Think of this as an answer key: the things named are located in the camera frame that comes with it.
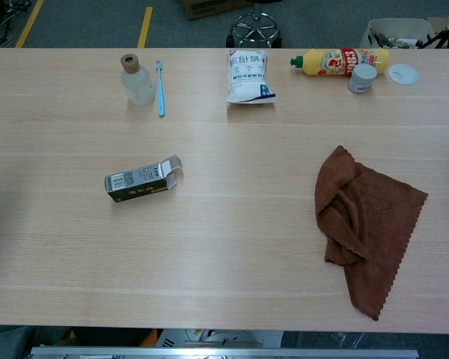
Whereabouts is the grey ink box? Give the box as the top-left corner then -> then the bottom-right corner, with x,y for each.
104,155 -> 183,203

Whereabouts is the frosted glass bottle wooden cap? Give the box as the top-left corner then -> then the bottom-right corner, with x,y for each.
120,53 -> 156,106

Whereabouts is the yellow detergent bottle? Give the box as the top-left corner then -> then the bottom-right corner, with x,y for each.
290,47 -> 391,77

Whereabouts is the cardboard box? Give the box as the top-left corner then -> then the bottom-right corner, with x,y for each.
177,0 -> 254,21

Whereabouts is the blue toothbrush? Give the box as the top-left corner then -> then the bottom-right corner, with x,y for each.
155,59 -> 166,118

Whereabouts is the brown cloth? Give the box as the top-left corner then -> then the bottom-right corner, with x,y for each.
314,145 -> 430,322

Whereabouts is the chrome stool base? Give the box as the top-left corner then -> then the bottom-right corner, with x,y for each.
225,0 -> 284,49

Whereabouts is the small white jar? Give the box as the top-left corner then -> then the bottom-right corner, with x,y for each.
346,62 -> 379,95

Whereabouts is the white plastic bin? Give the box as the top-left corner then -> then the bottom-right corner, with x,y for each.
358,18 -> 437,49

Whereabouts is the black tripod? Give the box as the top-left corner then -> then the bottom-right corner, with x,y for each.
417,7 -> 449,49

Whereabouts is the aluminium rail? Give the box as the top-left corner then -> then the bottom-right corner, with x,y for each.
29,346 -> 420,359

